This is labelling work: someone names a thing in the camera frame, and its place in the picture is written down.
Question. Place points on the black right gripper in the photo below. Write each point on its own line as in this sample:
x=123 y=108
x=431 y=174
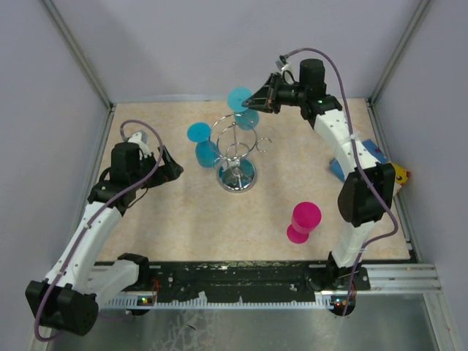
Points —
x=265 y=98

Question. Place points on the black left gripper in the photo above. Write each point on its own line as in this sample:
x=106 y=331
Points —
x=170 y=171

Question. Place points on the blue wine glass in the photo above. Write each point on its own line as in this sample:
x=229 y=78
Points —
x=243 y=109
x=199 y=133

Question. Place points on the pink wine glass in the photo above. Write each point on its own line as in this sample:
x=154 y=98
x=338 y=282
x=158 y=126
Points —
x=306 y=217

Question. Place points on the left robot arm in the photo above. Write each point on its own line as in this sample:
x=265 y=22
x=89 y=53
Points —
x=67 y=299

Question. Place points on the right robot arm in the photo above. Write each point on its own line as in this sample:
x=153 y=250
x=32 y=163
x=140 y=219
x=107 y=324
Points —
x=367 y=192

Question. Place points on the chrome wine glass rack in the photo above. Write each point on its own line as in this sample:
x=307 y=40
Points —
x=234 y=138

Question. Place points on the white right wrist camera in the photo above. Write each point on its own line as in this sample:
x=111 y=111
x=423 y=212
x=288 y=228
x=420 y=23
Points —
x=284 y=67

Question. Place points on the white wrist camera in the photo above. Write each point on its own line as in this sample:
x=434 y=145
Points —
x=284 y=67
x=140 y=138

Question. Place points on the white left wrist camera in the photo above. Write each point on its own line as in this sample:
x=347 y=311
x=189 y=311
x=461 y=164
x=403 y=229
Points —
x=140 y=138

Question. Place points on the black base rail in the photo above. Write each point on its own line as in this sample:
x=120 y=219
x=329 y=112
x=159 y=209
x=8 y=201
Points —
x=251 y=281

